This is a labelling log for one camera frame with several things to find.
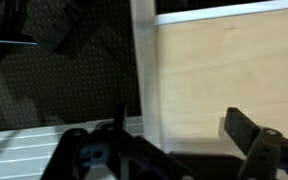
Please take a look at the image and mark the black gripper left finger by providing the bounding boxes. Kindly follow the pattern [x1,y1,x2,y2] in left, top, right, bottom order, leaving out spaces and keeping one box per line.
[42,103,185,180]

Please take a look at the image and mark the black base mat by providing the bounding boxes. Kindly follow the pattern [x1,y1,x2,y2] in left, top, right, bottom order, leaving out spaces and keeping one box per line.
[0,0,85,60]

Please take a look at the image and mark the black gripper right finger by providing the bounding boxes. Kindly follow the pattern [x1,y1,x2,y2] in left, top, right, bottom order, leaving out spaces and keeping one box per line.
[223,107,288,180]

